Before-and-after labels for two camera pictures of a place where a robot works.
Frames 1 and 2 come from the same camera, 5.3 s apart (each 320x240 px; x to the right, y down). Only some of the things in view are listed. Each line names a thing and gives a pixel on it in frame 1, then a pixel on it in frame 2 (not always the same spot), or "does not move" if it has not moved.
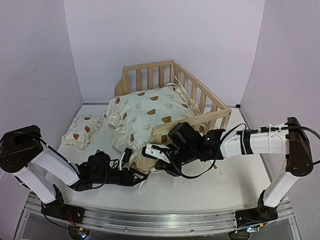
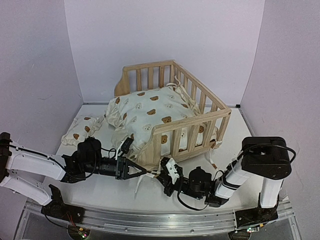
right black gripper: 162,165 → 166,180
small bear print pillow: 78,134 does not move
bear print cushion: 132,116 does not move
